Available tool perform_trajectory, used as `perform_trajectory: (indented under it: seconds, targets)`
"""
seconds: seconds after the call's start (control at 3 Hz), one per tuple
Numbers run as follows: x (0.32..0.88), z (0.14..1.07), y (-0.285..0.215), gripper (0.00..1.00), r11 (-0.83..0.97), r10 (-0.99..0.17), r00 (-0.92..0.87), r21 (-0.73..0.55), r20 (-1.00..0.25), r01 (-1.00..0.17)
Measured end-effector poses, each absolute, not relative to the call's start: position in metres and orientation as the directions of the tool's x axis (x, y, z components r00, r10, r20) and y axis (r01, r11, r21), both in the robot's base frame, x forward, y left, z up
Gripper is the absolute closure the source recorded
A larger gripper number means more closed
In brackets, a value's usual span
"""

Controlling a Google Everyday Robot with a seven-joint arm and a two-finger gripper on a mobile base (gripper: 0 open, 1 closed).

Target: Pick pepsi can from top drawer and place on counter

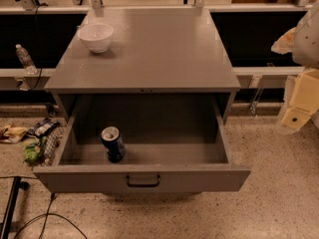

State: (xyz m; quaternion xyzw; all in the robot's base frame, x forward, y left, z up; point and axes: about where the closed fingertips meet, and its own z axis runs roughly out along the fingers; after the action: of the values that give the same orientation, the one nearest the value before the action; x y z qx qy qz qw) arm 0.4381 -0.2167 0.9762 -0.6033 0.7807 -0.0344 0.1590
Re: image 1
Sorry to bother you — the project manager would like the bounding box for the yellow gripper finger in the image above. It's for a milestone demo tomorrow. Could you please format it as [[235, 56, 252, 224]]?
[[279, 69, 319, 130], [271, 28, 296, 55]]

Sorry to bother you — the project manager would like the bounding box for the blue pepsi can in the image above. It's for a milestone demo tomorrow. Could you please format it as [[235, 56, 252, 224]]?
[[101, 126, 126, 163]]

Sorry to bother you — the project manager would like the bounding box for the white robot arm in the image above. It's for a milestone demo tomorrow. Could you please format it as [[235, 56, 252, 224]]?
[[271, 2, 319, 134]]

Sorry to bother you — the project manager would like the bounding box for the grey open top drawer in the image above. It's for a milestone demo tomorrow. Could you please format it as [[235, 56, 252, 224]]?
[[34, 94, 250, 193]]

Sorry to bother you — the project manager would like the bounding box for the grey metal cabinet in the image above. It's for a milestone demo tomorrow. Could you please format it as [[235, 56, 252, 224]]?
[[45, 8, 240, 118]]

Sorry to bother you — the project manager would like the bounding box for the white ceramic bowl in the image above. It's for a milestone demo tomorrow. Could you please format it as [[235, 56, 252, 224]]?
[[77, 23, 114, 53]]

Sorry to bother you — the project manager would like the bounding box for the checkered snack bag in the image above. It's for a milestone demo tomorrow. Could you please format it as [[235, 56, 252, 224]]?
[[43, 126, 64, 166]]

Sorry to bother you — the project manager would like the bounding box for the blue white snack bag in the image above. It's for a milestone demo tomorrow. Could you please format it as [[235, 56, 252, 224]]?
[[27, 118, 60, 137]]

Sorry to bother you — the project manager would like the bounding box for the clear plastic water bottle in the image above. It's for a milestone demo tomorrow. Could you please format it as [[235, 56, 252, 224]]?
[[16, 44, 37, 75]]

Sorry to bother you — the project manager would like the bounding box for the green snack bag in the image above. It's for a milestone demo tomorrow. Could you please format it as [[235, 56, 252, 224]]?
[[22, 137, 47, 166]]

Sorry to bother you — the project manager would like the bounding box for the yellow snack bag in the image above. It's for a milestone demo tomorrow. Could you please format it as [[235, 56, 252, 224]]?
[[0, 125, 27, 143]]

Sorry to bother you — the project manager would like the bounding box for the black metal stand bar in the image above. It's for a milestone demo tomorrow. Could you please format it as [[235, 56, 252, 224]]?
[[0, 176, 29, 239]]

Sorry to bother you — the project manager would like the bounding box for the black drawer handle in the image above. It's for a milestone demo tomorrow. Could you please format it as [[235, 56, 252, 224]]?
[[126, 175, 160, 188]]

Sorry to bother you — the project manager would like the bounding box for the black floor cable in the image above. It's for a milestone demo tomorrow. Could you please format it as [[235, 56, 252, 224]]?
[[12, 192, 89, 239]]

